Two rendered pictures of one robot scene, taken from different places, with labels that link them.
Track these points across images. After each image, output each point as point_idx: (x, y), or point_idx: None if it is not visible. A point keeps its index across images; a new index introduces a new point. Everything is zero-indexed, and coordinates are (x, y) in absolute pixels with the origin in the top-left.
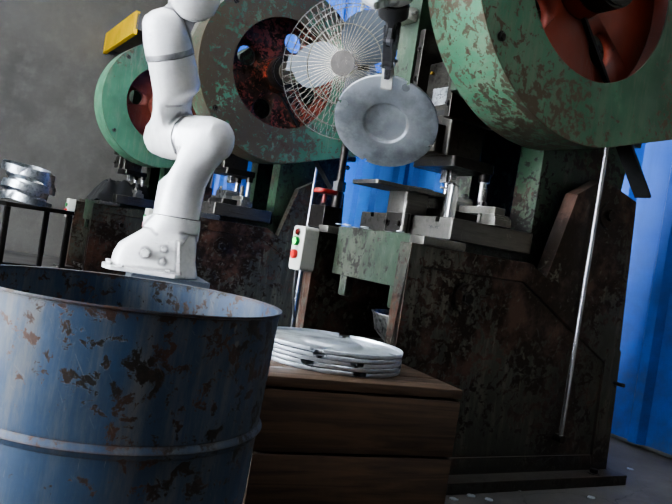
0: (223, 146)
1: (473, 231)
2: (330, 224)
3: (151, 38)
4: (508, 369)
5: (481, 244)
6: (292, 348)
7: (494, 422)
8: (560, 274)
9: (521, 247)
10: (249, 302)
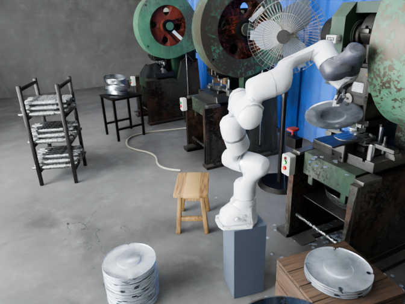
0: (266, 171)
1: (383, 165)
2: (298, 147)
3: (227, 135)
4: (398, 216)
5: (386, 169)
6: (329, 289)
7: (390, 237)
8: None
9: (404, 161)
10: None
